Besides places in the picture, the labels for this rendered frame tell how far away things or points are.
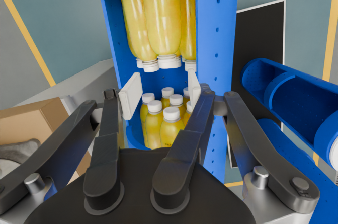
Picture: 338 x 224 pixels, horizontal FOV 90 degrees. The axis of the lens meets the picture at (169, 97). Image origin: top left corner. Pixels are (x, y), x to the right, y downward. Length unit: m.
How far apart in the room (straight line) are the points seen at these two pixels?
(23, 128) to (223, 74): 0.58
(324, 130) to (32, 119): 0.97
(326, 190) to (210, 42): 1.12
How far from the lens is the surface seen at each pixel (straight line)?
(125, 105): 0.17
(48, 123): 0.62
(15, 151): 0.70
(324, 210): 1.24
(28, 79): 2.10
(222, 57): 0.33
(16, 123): 0.67
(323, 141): 0.85
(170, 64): 0.35
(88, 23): 1.67
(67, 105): 0.68
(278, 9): 1.55
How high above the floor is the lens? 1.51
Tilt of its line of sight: 67 degrees down
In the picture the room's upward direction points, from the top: 177 degrees counter-clockwise
